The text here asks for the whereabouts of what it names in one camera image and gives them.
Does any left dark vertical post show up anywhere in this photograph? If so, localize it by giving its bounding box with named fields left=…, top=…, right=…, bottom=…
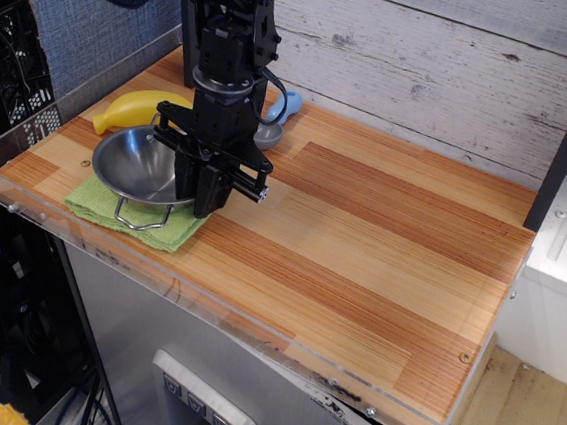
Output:
left=180, top=0, right=199, bottom=88

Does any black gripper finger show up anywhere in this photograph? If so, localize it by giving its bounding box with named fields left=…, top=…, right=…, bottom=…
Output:
left=174, top=144, right=202, bottom=200
left=194, top=164, right=233, bottom=218

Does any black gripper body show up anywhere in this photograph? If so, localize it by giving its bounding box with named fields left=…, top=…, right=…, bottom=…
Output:
left=154, top=70, right=273, bottom=202

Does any yellow plastic banana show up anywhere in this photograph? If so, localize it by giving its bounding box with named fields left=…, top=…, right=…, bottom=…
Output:
left=92, top=89, right=193, bottom=135

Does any clear acrylic table guard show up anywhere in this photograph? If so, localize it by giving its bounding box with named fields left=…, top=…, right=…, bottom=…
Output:
left=0, top=104, right=516, bottom=425

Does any grey dispenser button panel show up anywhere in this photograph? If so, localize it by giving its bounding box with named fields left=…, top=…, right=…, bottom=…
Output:
left=151, top=349, right=257, bottom=425

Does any yellow black object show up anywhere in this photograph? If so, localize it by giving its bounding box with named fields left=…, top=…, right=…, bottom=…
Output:
left=0, top=404, right=30, bottom=425

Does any green folded cloth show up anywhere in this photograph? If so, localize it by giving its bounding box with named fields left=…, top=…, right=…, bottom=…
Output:
left=64, top=175, right=206, bottom=253

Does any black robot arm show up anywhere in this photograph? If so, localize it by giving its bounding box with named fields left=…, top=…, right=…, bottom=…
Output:
left=154, top=0, right=281, bottom=219

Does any steel colander bowl with handles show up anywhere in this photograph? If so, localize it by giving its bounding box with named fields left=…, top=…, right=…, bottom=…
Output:
left=92, top=123, right=194, bottom=231

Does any silver toy fridge cabinet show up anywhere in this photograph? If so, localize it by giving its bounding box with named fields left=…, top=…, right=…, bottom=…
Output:
left=66, top=246, right=373, bottom=425

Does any blue handled grey spoon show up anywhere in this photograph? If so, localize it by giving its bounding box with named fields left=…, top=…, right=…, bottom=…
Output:
left=253, top=90, right=303, bottom=150

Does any black plastic crate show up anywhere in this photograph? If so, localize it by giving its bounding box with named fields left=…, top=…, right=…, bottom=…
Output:
left=0, top=0, right=54, bottom=125

